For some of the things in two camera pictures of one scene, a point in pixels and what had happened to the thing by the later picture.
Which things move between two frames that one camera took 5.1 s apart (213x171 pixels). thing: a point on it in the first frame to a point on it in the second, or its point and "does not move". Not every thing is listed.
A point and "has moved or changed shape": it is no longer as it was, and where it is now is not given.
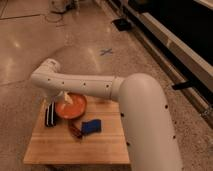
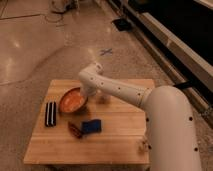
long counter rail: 189,71 does not move
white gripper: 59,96 to 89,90
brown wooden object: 75,131 does not move
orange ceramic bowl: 72,110 has moved or changed shape
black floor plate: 122,24 does not move
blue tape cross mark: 106,51 does not move
